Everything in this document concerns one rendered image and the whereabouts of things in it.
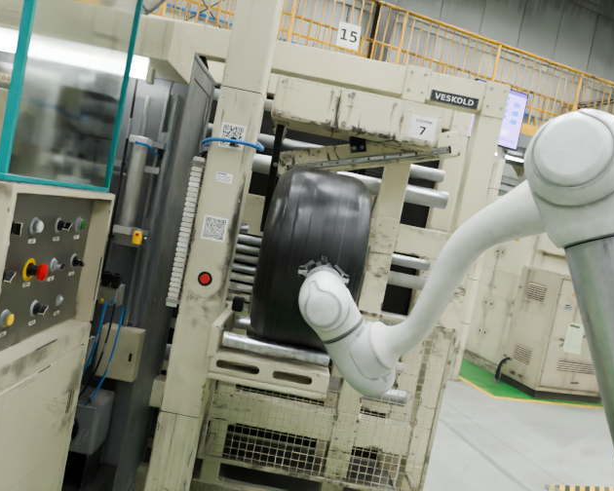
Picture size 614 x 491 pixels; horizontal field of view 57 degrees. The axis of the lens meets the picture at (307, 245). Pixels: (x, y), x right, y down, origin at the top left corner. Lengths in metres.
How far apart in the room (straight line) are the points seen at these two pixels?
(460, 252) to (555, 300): 4.93
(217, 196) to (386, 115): 0.68
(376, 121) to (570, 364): 4.61
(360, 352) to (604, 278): 0.54
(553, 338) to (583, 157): 5.31
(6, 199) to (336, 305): 0.65
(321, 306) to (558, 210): 0.50
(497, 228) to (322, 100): 1.15
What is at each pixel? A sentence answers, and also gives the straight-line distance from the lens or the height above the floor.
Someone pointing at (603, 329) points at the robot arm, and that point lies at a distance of 0.82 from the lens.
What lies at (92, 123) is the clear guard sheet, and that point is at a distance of 1.52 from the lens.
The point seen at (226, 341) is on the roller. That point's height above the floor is 0.90.
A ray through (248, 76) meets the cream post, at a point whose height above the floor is 1.70.
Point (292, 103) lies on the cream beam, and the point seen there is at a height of 1.69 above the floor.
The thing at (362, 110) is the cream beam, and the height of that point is 1.72.
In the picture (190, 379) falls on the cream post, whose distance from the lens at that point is 1.85.
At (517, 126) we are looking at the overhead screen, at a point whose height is 2.55.
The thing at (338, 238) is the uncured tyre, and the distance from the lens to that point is 1.55.
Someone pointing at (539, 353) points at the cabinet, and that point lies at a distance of 6.05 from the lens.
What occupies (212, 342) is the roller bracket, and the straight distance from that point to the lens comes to 1.69.
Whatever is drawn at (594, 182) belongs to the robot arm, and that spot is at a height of 1.42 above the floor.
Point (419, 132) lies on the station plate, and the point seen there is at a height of 1.68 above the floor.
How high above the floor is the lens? 1.32
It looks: 3 degrees down
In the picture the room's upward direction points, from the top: 11 degrees clockwise
